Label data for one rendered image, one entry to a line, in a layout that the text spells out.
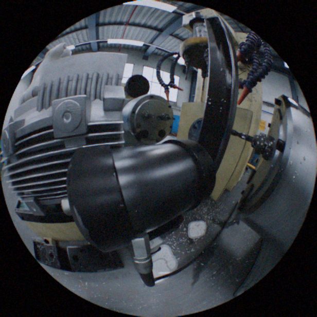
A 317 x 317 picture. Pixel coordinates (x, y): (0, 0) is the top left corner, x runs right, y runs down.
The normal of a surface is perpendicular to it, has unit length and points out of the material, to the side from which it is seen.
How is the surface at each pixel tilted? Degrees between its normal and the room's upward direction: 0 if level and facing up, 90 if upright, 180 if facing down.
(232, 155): 90
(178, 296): 0
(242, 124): 90
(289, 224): 103
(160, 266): 0
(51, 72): 90
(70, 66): 90
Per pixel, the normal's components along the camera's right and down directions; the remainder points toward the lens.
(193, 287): 0.11, -0.89
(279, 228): -0.83, 0.45
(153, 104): 0.54, 0.42
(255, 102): -0.84, 0.15
